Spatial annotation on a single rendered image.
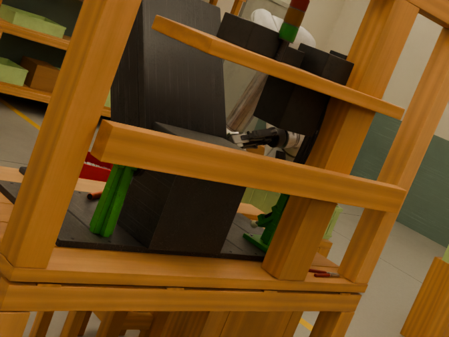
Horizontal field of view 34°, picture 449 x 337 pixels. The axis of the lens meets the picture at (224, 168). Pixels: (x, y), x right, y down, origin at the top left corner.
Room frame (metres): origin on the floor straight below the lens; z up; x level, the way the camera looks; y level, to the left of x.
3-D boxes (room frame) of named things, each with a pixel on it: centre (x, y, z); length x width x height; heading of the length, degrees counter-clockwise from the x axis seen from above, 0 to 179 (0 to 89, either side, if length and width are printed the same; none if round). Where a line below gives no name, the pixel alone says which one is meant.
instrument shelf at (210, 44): (2.25, -0.08, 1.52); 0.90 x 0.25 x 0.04; 136
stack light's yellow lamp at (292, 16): (2.13, -0.03, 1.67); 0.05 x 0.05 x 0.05
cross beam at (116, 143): (2.17, -0.16, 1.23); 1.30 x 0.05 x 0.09; 136
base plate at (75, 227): (2.43, 0.10, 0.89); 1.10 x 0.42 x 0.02; 136
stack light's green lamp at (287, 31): (2.13, -0.03, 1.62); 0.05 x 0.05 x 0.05
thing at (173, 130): (2.25, 0.08, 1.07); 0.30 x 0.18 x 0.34; 136
